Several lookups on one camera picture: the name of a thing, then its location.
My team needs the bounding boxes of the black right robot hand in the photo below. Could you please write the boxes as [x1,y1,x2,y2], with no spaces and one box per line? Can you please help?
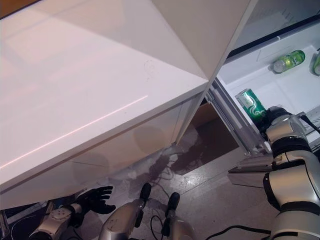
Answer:
[257,106,295,133]

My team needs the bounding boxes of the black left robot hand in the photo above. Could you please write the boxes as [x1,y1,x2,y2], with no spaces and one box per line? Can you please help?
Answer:
[74,186,117,215]

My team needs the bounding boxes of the tall green beer can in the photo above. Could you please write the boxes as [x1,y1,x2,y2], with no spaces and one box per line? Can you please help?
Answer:
[235,88,267,124]

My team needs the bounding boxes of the white fridge drawer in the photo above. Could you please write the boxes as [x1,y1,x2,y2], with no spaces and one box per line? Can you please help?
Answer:
[206,42,320,181]

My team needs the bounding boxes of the stainless steel fridge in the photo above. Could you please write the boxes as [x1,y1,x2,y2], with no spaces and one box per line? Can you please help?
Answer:
[174,0,320,191]

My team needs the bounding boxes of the silver left robot leg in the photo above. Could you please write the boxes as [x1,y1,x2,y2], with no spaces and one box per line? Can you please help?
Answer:
[98,182,153,240]

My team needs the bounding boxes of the silver robot leg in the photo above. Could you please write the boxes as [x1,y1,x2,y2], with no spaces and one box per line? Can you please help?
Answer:
[98,182,153,240]
[161,191,195,240]

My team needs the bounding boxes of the small green drink can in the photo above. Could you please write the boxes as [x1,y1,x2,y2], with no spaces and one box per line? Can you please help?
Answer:
[271,49,307,75]
[309,50,320,76]

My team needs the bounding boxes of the silver right robot leg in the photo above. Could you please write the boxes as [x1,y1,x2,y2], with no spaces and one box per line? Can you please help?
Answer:
[161,191,195,240]

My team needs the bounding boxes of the tall white cabinet panel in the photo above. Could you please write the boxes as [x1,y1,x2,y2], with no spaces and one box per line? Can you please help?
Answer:
[151,0,253,147]

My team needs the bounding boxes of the thin black floor cable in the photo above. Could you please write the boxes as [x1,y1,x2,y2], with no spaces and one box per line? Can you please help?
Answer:
[149,215,176,240]

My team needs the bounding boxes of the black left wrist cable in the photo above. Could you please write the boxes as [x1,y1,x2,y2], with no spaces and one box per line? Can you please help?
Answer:
[0,209,52,240]

